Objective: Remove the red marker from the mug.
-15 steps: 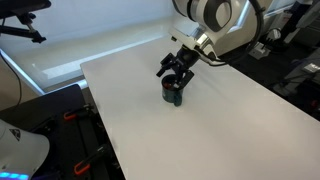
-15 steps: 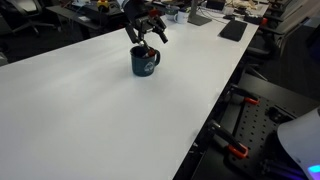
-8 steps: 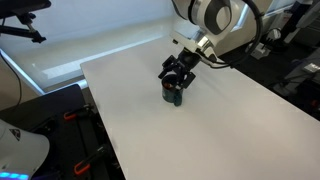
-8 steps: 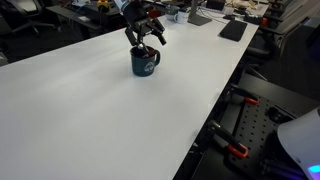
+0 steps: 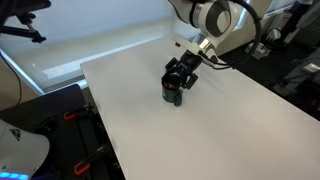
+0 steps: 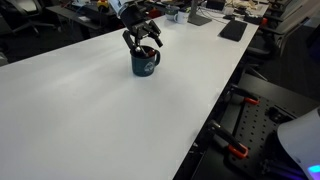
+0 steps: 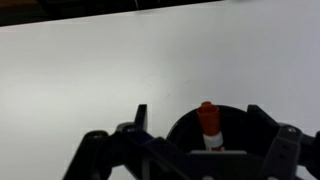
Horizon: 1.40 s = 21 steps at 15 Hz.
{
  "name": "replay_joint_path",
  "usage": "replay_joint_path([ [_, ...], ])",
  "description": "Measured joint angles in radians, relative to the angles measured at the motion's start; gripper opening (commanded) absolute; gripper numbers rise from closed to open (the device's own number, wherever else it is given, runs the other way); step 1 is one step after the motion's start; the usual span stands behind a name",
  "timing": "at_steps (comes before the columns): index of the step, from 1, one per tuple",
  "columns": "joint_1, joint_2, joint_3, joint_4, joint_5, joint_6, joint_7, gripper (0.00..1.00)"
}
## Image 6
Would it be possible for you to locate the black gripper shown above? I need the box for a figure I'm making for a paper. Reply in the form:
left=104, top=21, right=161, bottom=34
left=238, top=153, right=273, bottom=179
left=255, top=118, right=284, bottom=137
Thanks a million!
left=119, top=2, right=165, bottom=55

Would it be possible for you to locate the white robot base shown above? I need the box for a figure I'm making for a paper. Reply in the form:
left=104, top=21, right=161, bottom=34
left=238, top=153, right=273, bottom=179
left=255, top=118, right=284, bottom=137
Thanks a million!
left=277, top=107, right=320, bottom=180

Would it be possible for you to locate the dark teal mug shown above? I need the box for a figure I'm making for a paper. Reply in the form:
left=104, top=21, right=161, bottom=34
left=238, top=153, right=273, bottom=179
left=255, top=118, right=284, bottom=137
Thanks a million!
left=129, top=45, right=161, bottom=78

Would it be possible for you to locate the white mug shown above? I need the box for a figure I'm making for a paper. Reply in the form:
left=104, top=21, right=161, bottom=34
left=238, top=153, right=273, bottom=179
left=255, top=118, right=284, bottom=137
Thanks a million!
left=173, top=10, right=190, bottom=25

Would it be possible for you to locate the small red object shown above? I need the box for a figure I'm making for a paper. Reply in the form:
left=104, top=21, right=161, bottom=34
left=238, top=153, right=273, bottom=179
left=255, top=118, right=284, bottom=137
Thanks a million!
left=148, top=8, right=163, bottom=20

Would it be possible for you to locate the grey ceramic bowl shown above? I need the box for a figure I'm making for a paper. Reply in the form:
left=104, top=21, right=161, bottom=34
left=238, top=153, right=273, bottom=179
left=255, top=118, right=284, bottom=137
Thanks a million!
left=165, top=5, right=181, bottom=22

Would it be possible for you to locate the yellow red emergency stop button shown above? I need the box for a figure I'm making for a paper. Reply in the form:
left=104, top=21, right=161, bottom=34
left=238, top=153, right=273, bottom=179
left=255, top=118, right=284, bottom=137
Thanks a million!
left=96, top=0, right=111, bottom=13

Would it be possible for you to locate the black background desk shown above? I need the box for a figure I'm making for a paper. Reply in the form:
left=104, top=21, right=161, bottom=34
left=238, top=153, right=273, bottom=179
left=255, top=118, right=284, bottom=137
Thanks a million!
left=46, top=0, right=148, bottom=40

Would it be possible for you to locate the grey monitor stand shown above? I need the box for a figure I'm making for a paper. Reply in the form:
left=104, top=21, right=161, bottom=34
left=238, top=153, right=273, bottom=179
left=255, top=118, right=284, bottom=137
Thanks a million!
left=187, top=0, right=213, bottom=27

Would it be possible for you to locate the black box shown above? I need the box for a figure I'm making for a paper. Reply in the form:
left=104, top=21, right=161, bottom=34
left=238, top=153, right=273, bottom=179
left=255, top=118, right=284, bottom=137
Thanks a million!
left=205, top=0, right=226, bottom=12

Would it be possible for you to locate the black flat pad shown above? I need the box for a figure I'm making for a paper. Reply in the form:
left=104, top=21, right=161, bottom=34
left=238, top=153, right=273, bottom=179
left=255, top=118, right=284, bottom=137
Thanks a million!
left=218, top=19, right=249, bottom=43

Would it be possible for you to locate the black desk item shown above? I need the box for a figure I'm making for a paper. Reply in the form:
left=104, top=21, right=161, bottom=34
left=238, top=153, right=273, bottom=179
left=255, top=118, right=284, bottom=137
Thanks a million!
left=243, top=13, right=264, bottom=26

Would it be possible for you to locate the grey office chair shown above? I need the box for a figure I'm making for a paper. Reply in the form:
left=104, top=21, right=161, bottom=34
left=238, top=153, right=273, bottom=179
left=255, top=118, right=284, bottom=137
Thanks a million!
left=0, top=0, right=56, bottom=36

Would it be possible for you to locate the black office chair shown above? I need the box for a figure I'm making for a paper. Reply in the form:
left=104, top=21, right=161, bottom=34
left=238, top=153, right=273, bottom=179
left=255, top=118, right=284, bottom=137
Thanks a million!
left=245, top=13, right=294, bottom=81

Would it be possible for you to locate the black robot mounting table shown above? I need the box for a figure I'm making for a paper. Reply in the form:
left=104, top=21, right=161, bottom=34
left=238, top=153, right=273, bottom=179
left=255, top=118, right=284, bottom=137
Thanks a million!
left=191, top=73, right=320, bottom=180

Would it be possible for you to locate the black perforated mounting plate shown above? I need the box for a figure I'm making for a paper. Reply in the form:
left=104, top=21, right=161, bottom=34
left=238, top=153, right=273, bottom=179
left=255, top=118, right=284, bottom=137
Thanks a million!
left=227, top=94, right=298, bottom=179

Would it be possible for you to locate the black clamp orange handle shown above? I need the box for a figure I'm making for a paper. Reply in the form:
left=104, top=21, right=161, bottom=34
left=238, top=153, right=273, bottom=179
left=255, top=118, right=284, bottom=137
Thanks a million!
left=207, top=120, right=250, bottom=159
left=223, top=84, right=260, bottom=106

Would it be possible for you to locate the small black bracket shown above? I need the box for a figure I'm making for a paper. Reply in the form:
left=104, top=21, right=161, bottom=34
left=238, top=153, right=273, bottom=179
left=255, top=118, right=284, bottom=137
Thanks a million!
left=268, top=106, right=285, bottom=123

